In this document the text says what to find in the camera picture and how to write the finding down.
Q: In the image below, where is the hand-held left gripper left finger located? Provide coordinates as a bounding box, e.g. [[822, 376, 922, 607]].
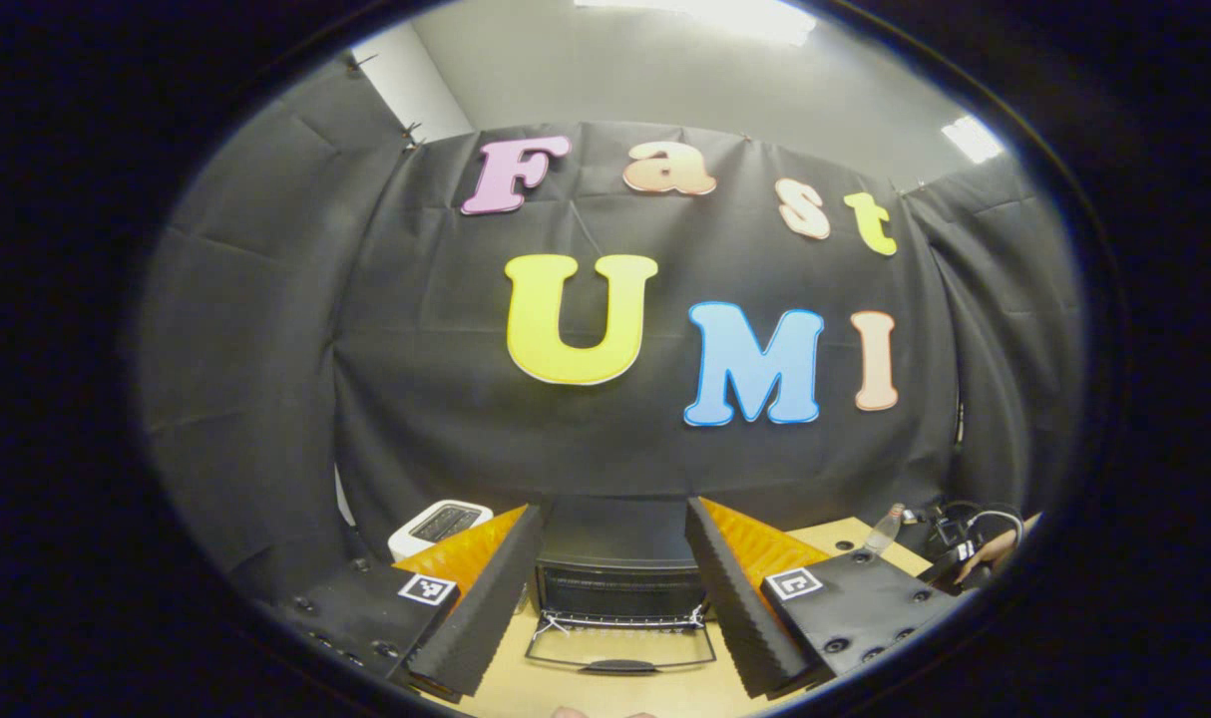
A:
[[266, 504, 549, 699]]

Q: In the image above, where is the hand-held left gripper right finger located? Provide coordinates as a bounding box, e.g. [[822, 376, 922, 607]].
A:
[[683, 496, 968, 699]]

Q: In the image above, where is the black electric oven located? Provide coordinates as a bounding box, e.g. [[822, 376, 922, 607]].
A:
[[524, 497, 718, 676]]

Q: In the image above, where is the clear plastic bottle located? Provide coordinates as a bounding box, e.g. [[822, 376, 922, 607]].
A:
[[864, 503, 907, 555]]

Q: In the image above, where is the white toaster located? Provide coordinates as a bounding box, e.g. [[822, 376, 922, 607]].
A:
[[387, 499, 495, 562]]

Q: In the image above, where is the ceiling light panel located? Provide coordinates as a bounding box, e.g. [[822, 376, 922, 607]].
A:
[[574, 0, 818, 47], [940, 114, 1007, 166]]

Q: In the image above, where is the metal oven wire rack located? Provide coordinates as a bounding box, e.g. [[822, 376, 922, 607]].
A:
[[538, 604, 712, 633]]

